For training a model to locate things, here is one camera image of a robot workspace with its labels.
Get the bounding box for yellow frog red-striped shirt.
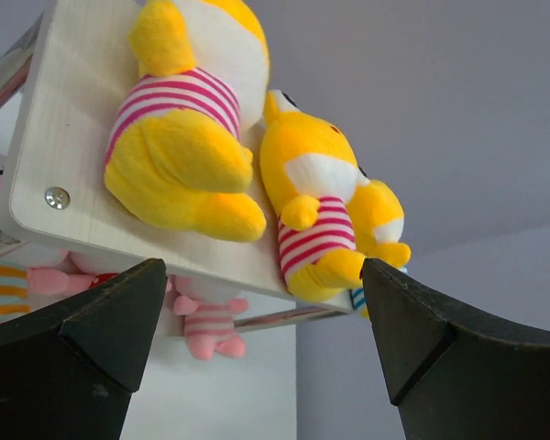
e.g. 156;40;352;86
259;89;365;303

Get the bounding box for white two-tier shelf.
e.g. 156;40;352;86
0;0;372;338

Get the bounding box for yellow frog sideways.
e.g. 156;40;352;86
104;1;270;242

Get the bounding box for pink frog red polka-dot shirt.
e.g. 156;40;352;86
27;251;123;296

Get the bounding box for pink frog pink-striped shirt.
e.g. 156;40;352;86
169;275;248;361

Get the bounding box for yellow frog blue-striped shirt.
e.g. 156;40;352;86
346;164;413;320

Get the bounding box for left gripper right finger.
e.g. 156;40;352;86
361;258;550;440

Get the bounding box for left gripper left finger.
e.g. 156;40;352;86
0;258;167;440

